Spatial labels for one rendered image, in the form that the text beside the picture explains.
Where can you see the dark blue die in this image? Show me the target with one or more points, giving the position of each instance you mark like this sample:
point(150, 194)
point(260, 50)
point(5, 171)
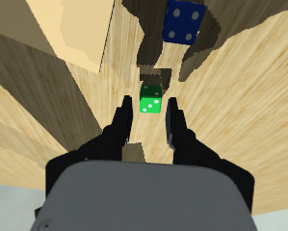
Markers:
point(182, 21)

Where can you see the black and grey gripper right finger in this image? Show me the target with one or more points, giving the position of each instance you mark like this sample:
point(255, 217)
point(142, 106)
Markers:
point(191, 152)

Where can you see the green die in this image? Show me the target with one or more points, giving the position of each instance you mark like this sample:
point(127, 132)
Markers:
point(150, 99)

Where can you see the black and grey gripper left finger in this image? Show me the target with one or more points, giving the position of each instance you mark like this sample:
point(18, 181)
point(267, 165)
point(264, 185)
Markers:
point(107, 146)

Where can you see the brown mat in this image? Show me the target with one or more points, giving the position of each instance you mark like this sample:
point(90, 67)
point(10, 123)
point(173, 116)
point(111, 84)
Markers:
point(72, 30)

